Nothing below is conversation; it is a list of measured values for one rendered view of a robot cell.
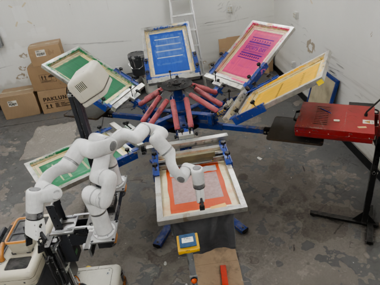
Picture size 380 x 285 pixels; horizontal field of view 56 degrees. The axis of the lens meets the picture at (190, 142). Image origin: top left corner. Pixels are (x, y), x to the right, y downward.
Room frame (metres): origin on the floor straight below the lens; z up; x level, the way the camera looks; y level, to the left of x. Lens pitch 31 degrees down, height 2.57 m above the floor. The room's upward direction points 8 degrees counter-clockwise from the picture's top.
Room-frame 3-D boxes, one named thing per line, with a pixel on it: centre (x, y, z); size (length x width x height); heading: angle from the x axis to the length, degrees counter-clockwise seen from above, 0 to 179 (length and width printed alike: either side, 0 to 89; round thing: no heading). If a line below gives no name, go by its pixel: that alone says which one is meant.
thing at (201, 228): (1.80, -0.01, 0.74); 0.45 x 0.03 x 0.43; 93
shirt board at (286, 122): (2.84, -0.54, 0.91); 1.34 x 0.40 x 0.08; 63
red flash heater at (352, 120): (2.50, -1.21, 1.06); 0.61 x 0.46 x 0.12; 63
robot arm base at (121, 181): (1.95, 0.55, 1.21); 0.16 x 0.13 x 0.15; 88
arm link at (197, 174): (1.74, 0.01, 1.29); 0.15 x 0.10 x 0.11; 67
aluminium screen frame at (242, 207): (2.10, 0.00, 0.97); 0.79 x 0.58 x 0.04; 3
